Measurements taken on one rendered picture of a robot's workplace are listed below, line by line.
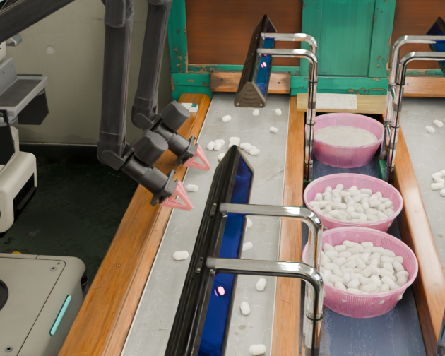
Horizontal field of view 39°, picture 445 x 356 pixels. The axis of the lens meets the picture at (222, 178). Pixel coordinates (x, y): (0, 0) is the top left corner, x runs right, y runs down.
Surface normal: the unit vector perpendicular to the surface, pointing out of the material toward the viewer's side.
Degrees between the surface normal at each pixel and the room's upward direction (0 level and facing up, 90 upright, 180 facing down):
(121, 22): 93
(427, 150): 0
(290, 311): 0
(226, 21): 90
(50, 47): 90
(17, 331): 0
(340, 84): 90
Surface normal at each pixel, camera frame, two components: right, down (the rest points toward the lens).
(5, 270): -0.02, -0.87
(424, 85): -0.12, 0.11
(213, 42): -0.12, 0.49
